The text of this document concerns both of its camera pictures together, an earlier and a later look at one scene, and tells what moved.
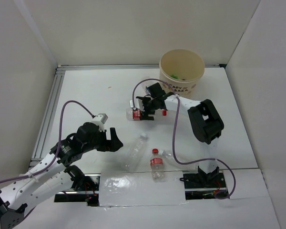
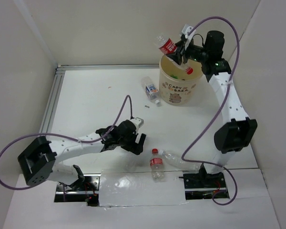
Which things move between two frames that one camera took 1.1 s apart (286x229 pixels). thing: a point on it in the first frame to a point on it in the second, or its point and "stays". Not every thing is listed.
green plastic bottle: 175,77 stays
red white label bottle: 135,114 to 167,46
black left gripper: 113,145 to 136,150
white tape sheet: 139,188 stays
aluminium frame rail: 53,91 stays
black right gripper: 145,117 to 176,56
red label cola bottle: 157,166 stays
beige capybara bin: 183,69 stays
